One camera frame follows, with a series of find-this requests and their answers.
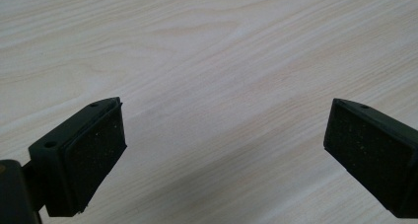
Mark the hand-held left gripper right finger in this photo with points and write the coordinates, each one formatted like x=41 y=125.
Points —
x=371 y=151

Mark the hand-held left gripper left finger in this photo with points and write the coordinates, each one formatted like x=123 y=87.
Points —
x=82 y=155

